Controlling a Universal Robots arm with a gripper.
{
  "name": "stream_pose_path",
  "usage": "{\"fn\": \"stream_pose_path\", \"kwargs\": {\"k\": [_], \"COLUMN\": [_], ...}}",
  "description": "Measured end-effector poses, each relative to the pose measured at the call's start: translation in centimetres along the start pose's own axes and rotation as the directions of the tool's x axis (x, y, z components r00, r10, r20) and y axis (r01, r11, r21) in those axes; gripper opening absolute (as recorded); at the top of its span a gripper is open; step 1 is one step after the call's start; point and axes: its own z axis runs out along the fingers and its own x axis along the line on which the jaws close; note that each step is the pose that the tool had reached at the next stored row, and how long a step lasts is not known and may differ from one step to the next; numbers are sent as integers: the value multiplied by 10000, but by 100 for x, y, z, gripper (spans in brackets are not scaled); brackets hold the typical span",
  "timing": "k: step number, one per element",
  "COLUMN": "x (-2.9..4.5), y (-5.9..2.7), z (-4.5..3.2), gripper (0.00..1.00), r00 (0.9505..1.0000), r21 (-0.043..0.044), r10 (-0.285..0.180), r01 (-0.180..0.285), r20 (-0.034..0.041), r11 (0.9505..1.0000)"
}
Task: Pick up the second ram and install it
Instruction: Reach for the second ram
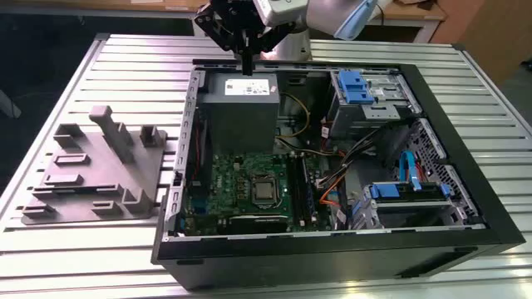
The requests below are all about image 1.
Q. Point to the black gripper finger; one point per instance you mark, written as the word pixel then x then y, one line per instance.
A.
pixel 210 26
pixel 274 39

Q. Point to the black RAM stick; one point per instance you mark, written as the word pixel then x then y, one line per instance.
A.
pixel 75 188

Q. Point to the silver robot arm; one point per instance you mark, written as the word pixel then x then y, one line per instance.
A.
pixel 291 43

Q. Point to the black RAM slot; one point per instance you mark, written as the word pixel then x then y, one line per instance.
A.
pixel 303 199
pixel 299 199

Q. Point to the grey power supply unit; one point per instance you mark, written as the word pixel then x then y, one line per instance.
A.
pixel 240 124

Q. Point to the wooden desk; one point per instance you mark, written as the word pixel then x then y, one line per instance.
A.
pixel 415 11

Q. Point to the metal drive cage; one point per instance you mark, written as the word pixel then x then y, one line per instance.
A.
pixel 382 115

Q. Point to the black case fan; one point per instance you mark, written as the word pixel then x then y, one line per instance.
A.
pixel 204 168

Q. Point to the silver CPU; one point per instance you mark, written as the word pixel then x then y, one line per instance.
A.
pixel 264 190

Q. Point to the green motherboard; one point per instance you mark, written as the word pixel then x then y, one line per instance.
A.
pixel 227 193

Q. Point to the brown wooden cabinet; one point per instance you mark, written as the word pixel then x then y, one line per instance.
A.
pixel 491 31

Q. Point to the grey parts rack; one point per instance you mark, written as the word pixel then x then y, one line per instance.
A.
pixel 104 168

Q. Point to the hard disk in blue carrier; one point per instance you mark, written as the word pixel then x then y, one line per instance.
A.
pixel 384 190

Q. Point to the blue expansion slot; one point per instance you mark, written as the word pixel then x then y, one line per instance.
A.
pixel 200 207

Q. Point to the black graphics card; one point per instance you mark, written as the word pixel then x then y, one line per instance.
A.
pixel 258 222

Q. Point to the metal disk bay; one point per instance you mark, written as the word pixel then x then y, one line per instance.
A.
pixel 411 204

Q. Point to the black PC case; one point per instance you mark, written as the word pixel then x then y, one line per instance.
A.
pixel 291 264

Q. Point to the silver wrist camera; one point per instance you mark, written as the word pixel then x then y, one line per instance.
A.
pixel 270 14

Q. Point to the blue plastic drive bracket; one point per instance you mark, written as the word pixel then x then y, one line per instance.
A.
pixel 354 90

